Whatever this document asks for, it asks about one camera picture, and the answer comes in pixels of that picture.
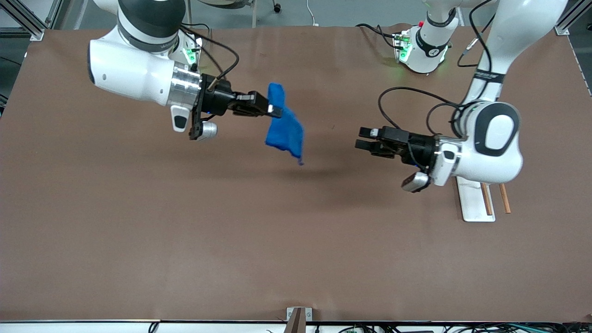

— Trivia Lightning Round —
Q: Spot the blue microfibre towel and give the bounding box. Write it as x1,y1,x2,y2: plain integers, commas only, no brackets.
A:
265,82,306,166

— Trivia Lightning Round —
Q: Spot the chair base with caster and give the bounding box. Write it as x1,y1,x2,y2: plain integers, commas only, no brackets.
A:
198,0,283,28

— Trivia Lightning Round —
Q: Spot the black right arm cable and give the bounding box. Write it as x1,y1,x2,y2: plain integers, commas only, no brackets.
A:
178,23,241,91

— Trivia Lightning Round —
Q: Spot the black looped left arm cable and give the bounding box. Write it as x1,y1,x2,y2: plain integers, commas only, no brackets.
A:
377,86,464,137

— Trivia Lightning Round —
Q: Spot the white rack base plate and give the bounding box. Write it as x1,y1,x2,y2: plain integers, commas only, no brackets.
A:
456,177,496,222

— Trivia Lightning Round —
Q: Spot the thin white floor cable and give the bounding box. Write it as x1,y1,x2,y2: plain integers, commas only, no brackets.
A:
306,0,321,27

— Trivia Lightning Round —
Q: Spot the black base power cable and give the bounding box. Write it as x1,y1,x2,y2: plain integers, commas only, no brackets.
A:
355,22,399,49

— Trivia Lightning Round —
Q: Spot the black cable with grey connector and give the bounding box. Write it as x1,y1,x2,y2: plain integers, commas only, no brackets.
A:
457,0,493,68

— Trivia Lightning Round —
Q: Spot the silver table edge bracket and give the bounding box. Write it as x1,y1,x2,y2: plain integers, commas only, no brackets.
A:
286,307,313,333

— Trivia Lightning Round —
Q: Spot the aluminium frame profile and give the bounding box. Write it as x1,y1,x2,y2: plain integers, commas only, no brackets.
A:
554,0,584,36
0,0,63,41

